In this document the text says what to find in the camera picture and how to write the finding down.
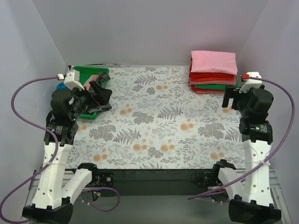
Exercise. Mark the red folded t-shirt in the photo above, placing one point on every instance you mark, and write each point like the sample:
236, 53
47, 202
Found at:
207, 74

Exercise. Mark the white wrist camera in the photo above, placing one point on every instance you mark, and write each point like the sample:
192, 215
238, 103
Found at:
251, 80
71, 79

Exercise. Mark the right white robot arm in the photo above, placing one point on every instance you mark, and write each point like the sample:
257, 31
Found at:
251, 202

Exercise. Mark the green plastic bin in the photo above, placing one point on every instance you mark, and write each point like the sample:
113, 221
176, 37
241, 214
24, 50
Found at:
85, 73

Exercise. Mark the grey t-shirt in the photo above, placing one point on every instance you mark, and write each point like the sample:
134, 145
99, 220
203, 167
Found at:
102, 81

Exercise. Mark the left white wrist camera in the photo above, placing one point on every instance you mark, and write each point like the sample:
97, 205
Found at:
71, 79

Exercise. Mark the blue t-shirt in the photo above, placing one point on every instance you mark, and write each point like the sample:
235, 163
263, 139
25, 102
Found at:
60, 86

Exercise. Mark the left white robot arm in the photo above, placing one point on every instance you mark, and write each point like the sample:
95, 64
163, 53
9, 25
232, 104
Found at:
53, 202

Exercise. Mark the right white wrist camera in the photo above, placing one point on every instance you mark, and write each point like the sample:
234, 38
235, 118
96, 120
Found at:
251, 80

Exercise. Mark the aluminium frame rail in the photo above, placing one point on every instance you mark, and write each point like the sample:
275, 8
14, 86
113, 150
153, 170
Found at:
163, 182

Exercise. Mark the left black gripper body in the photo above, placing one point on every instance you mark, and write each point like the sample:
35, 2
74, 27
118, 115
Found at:
89, 97

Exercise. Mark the green folded t-shirt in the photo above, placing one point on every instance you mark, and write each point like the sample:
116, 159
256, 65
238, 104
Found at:
211, 86

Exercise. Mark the floral table mat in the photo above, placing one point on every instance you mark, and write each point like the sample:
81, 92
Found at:
157, 121

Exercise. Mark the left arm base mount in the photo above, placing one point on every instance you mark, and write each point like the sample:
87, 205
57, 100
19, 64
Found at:
99, 181

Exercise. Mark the dusty pink t-shirt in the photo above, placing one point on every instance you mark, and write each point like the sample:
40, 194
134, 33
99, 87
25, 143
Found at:
91, 78

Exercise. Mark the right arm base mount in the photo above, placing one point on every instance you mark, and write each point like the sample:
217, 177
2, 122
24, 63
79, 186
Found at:
208, 182

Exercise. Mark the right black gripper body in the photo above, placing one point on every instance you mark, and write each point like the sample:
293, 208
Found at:
233, 94

